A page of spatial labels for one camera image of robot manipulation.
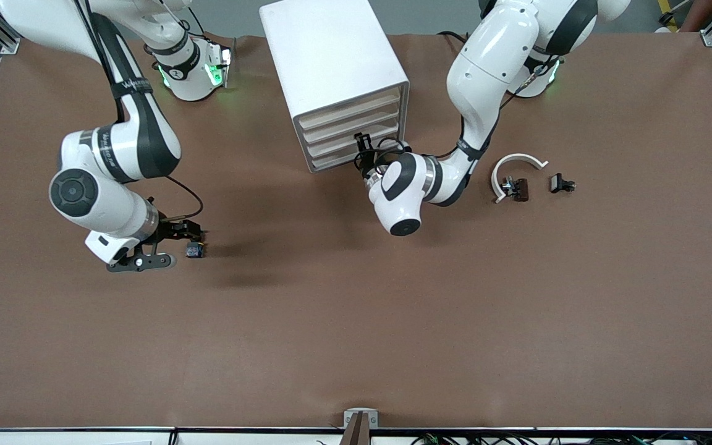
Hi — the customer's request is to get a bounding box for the black cable bundle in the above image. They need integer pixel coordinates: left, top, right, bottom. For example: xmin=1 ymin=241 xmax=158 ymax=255
xmin=410 ymin=432 xmax=712 ymax=445

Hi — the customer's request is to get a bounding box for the white drawer cabinet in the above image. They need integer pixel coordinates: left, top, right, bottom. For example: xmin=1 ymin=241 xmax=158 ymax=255
xmin=259 ymin=0 xmax=410 ymax=174

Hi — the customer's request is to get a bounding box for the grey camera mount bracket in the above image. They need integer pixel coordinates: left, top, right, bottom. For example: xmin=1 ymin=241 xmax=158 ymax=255
xmin=343 ymin=408 xmax=379 ymax=445

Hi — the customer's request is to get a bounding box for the brown small electrical component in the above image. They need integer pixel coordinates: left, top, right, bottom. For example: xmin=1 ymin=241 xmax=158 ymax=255
xmin=501 ymin=177 xmax=530 ymax=202

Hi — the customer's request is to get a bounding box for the white plastic drawer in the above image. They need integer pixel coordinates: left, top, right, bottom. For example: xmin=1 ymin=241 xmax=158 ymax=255
xmin=302 ymin=104 xmax=402 ymax=144
xmin=299 ymin=88 xmax=402 ymax=130
xmin=306 ymin=121 xmax=403 ymax=158
xmin=310 ymin=148 xmax=369 ymax=171

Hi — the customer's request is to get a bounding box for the white curved plastic piece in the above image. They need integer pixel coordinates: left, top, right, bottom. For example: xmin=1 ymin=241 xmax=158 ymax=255
xmin=491 ymin=153 xmax=549 ymax=205

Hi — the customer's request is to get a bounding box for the white table edge rail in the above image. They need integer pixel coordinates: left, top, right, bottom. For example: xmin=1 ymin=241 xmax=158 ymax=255
xmin=0 ymin=426 xmax=712 ymax=445

